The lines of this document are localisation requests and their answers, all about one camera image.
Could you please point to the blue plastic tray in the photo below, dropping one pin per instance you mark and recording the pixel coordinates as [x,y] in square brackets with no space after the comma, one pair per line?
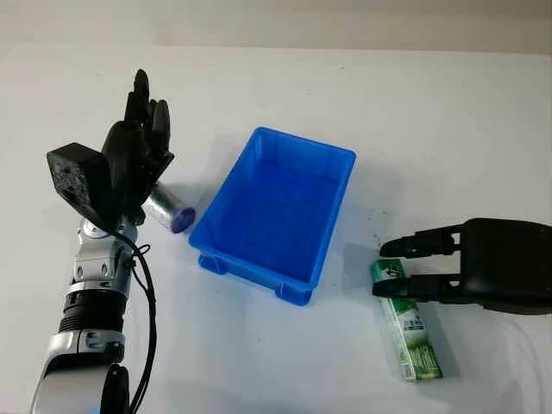
[276,215]

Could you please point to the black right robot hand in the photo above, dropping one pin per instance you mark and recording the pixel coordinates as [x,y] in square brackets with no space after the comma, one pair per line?
[504,267]

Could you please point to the clear bottle with purple cap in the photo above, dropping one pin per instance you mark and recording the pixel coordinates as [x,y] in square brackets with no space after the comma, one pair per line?
[166,207]

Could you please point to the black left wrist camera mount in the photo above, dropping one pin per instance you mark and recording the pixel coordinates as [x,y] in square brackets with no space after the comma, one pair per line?
[77,181]

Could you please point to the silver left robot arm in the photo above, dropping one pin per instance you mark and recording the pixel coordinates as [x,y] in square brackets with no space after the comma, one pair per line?
[90,310]

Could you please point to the green toothpaste box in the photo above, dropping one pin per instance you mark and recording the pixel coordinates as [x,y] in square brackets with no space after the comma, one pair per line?
[414,336]

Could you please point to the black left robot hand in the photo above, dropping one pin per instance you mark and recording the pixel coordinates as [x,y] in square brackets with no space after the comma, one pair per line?
[127,159]

